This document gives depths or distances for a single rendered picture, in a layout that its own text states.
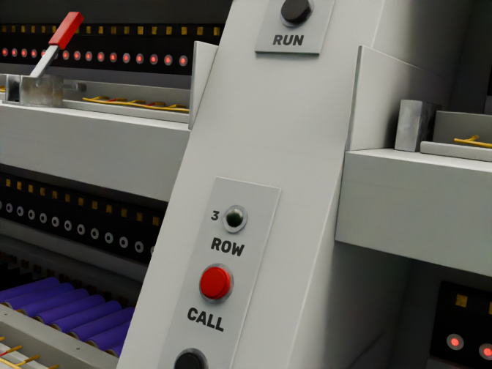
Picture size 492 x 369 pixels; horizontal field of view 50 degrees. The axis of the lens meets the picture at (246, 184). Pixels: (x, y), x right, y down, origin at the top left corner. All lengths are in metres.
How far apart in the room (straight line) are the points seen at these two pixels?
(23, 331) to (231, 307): 0.20
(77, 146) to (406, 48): 0.22
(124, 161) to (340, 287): 0.15
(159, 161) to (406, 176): 0.15
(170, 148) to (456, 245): 0.17
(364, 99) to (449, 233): 0.08
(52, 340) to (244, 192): 0.20
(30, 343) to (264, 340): 0.21
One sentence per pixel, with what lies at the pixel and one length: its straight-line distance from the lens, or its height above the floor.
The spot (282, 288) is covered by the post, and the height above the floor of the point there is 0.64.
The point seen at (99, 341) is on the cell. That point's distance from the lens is 0.41.
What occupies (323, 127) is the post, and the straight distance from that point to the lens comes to 0.27.
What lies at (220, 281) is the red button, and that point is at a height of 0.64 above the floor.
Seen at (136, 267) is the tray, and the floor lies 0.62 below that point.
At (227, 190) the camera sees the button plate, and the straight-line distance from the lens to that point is 0.28.
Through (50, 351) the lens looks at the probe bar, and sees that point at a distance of 0.40.
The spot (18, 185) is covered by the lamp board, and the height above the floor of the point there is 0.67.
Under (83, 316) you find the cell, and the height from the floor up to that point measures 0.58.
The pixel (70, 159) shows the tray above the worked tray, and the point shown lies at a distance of 0.38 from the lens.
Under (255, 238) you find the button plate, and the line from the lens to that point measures 0.26.
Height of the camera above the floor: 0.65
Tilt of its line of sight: 9 degrees up
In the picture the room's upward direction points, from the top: 16 degrees clockwise
